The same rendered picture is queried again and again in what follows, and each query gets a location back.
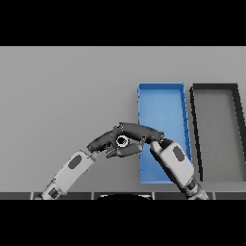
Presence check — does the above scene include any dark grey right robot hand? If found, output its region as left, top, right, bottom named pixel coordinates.
left=116, top=121, right=166, bottom=144

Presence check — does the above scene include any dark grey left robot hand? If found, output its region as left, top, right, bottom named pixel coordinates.
left=86, top=127, right=146, bottom=160

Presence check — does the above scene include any blue bin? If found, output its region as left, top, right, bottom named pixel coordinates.
left=136, top=82, right=193, bottom=185

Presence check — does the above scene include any dark grey bin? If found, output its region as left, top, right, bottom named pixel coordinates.
left=188, top=83, right=246, bottom=184

